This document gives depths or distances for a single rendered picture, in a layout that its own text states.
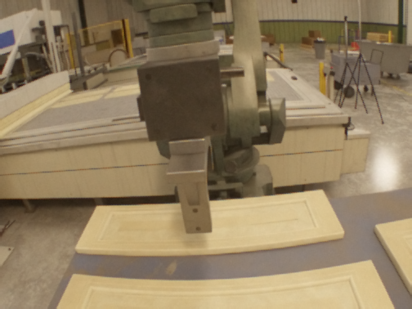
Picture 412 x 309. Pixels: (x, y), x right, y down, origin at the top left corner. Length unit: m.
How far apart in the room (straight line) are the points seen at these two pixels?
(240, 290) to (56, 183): 2.30
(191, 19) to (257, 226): 0.48
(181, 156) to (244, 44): 0.92
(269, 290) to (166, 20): 0.52
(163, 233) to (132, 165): 1.60
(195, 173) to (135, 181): 1.93
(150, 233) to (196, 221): 0.21
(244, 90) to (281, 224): 0.72
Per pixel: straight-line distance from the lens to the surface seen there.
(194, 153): 0.51
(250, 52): 1.35
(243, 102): 1.27
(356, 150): 2.43
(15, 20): 5.66
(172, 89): 0.48
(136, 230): 0.76
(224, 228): 0.72
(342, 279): 0.61
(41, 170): 2.73
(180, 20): 0.52
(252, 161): 1.59
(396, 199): 0.90
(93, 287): 0.65
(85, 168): 2.47
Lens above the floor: 1.52
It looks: 25 degrees down
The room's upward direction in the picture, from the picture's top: 7 degrees counter-clockwise
